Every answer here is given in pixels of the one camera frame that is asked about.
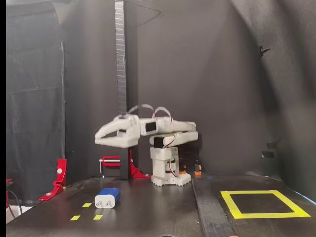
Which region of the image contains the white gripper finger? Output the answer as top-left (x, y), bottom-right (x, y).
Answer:
top-left (94, 135), bottom-right (138, 149)
top-left (95, 118), bottom-right (127, 140)

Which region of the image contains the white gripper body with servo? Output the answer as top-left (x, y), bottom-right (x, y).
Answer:
top-left (118, 115), bottom-right (141, 138)

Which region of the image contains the blue and white charger block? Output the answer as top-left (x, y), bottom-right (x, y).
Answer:
top-left (94, 188), bottom-right (121, 209)

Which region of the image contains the white robot arm with base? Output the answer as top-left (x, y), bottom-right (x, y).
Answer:
top-left (139, 117), bottom-right (199, 187)

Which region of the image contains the red screw clamp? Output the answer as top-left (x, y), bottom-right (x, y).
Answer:
top-left (99, 155), bottom-right (121, 178)

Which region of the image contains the black rectangular box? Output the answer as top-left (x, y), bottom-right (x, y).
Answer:
top-left (179, 147), bottom-right (201, 163)

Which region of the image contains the black mesh fabric panel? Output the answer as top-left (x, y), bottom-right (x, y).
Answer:
top-left (6, 0), bottom-right (65, 205)

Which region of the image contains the black backdrop cloth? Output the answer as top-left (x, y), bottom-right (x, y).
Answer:
top-left (60, 0), bottom-right (316, 198)

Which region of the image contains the red clamp piece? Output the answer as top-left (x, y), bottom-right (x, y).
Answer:
top-left (6, 178), bottom-right (13, 209)

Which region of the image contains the black flat table strip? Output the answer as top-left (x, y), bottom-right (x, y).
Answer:
top-left (191, 175), bottom-right (237, 237)

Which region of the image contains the black spring clip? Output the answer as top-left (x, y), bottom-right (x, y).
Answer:
top-left (266, 138), bottom-right (282, 149)
top-left (259, 45), bottom-right (272, 57)

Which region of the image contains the yellow tape square outline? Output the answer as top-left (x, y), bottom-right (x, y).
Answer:
top-left (220, 190), bottom-right (311, 220)

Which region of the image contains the red corner bracket with bolt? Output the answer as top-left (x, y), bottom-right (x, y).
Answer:
top-left (129, 150), bottom-right (153, 179)

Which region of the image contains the tall black foam post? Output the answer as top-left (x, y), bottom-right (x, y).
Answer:
top-left (115, 0), bottom-right (129, 180)

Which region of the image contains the red angled metal bracket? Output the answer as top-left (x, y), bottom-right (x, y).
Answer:
top-left (39, 158), bottom-right (67, 201)

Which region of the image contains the thin black cable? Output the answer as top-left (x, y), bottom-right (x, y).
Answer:
top-left (6, 189), bottom-right (23, 220)

